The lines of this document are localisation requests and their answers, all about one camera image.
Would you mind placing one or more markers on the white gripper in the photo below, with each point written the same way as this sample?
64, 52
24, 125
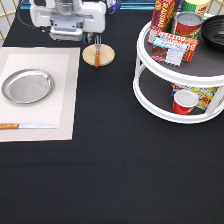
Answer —
69, 19

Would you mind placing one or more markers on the wooden-handled metal fork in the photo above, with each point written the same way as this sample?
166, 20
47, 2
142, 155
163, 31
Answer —
97, 53

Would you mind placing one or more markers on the round silver metal plate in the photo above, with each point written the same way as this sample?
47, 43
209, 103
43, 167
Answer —
27, 86

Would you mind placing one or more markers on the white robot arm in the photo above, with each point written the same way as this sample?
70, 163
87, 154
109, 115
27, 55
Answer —
111, 7

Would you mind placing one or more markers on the beige woven placemat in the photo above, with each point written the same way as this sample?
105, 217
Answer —
57, 108

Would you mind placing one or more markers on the round wooden coaster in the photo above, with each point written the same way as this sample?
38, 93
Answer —
107, 55

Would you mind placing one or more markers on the red raisins box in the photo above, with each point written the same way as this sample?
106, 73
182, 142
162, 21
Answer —
164, 11

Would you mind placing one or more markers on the orange butter box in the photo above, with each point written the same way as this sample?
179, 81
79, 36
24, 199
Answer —
168, 40

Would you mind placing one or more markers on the brown chocolate bar packet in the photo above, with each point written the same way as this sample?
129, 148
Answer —
167, 55

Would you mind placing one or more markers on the red tin can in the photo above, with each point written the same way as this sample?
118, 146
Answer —
187, 24

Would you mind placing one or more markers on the green yellow canister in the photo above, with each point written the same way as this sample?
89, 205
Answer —
197, 6

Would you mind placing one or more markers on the red plastic cup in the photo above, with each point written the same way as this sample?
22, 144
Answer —
184, 102

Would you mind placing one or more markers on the black bowl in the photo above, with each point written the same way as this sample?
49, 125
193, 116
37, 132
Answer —
212, 32

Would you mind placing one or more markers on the white two-tier turntable rack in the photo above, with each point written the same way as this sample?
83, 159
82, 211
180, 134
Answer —
152, 81

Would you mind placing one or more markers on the yellow snack box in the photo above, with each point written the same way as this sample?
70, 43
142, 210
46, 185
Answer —
205, 95

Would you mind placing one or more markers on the wooden-handled table knife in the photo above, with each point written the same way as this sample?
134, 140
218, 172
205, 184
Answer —
5, 126

